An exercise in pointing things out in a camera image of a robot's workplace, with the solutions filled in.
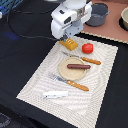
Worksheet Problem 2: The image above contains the wooden handled fork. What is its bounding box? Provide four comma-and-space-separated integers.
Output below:
48, 73, 89, 91

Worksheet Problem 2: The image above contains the large grey pot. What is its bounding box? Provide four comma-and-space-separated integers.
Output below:
86, 3, 110, 27

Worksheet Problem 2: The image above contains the brown toy sausage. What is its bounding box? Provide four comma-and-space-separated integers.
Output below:
67, 64, 91, 69

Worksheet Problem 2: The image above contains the round wooden plate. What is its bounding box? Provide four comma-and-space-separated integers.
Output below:
58, 57, 86, 80

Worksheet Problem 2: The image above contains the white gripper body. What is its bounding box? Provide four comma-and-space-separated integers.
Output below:
51, 3, 92, 41

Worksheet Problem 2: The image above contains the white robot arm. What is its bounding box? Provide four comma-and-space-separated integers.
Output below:
51, 0, 92, 41

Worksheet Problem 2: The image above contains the wooden handled knife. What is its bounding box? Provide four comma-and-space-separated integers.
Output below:
62, 51, 101, 65

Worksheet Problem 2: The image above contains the red toy tomato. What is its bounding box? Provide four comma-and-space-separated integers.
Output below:
82, 43, 94, 54

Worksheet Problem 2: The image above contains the white woven placemat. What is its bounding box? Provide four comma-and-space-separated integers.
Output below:
17, 37, 118, 128

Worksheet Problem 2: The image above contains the beige bowl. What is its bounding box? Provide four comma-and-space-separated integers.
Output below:
121, 7, 128, 30

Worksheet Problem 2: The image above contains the brown wooden board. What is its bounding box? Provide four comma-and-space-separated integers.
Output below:
82, 0, 128, 43

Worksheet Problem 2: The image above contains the orange toy bread loaf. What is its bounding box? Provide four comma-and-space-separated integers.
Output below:
61, 39, 78, 51

